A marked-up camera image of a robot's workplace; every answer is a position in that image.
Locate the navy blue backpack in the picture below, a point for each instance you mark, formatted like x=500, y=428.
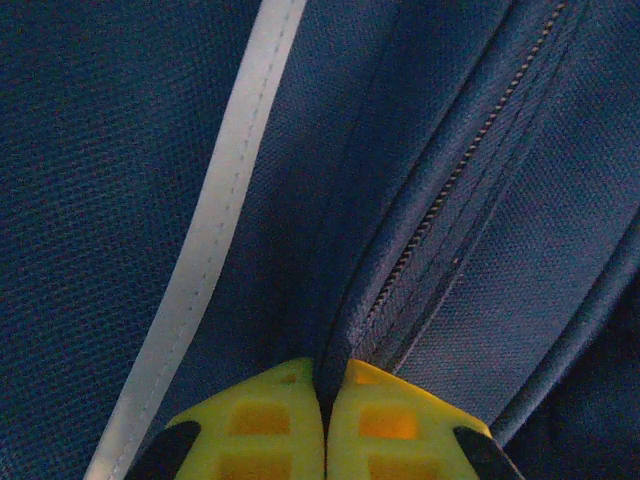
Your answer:
x=350, y=150

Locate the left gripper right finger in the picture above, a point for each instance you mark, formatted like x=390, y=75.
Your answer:
x=390, y=440

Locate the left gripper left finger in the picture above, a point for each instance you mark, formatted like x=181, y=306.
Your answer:
x=260, y=440

